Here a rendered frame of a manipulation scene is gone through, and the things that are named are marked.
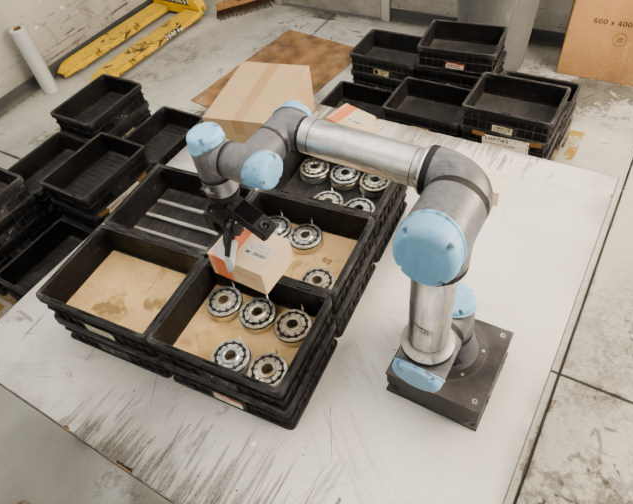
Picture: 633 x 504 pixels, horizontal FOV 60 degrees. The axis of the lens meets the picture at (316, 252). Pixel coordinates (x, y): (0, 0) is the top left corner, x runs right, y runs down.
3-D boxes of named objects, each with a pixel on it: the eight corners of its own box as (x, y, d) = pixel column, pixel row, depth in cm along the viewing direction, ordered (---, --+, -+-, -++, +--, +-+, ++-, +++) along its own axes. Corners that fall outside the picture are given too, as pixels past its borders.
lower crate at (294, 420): (340, 342, 158) (337, 319, 149) (294, 435, 141) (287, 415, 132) (226, 302, 172) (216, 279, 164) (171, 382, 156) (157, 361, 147)
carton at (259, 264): (294, 259, 135) (289, 239, 130) (267, 295, 129) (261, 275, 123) (242, 239, 142) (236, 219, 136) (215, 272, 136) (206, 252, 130)
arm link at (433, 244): (462, 353, 129) (495, 186, 87) (436, 406, 121) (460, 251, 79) (415, 333, 133) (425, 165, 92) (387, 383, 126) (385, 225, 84)
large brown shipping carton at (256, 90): (283, 166, 213) (275, 124, 198) (215, 158, 222) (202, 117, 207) (315, 107, 237) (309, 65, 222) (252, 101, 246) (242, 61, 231)
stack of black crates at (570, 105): (572, 120, 297) (582, 83, 279) (556, 153, 281) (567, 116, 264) (499, 105, 313) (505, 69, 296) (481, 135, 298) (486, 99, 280)
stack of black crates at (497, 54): (502, 103, 314) (514, 27, 279) (481, 137, 296) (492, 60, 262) (433, 89, 331) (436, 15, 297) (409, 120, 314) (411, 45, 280)
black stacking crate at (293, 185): (409, 181, 183) (409, 155, 174) (377, 243, 167) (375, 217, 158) (304, 159, 197) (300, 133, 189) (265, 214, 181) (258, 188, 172)
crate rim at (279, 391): (334, 301, 143) (333, 295, 141) (281, 399, 126) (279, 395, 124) (208, 261, 157) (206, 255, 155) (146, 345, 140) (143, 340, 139)
